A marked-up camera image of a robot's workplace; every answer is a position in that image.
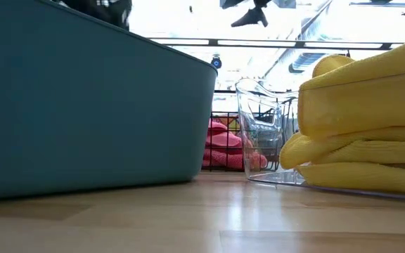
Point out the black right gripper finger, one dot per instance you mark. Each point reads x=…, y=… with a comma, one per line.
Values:
x=253, y=18

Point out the horizontal metal frame bar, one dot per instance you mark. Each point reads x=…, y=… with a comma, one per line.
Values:
x=258, y=43

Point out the yellow microfiber towel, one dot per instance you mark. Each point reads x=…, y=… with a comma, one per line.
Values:
x=360, y=102
x=360, y=177
x=329, y=63
x=329, y=149

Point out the clear plastic bin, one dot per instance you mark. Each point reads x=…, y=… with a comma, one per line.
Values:
x=264, y=133

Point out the teal plastic basket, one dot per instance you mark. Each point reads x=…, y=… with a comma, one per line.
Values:
x=83, y=116

